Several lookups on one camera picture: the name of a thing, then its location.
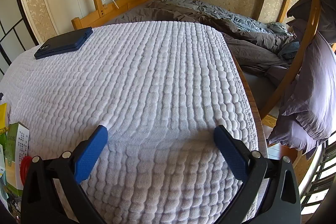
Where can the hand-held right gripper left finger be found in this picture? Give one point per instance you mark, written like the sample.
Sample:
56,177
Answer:
90,153

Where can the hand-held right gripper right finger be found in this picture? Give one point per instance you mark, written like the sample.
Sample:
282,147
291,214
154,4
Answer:
231,153

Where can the wooden table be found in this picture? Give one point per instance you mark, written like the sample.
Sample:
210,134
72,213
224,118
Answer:
260,121

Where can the red plastic lid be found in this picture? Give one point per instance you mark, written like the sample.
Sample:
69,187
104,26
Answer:
23,169

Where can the grey bed sheet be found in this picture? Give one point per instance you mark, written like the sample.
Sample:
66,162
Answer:
260,87

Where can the green carton box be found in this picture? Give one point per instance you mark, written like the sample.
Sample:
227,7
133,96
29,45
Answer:
17,150

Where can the white textured blanket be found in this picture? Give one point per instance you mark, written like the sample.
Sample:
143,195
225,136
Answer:
144,82

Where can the yellow snack packet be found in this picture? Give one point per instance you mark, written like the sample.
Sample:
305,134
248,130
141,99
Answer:
3,116

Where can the purple pillow cloth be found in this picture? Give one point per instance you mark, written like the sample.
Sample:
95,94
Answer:
315,82

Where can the dark teal cloth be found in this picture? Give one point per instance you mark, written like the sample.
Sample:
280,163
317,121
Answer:
290,49

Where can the black framed folding screen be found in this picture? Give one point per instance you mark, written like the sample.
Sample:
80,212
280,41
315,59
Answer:
15,37

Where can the grey-brown duvet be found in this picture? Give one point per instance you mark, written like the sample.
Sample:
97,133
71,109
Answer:
183,12

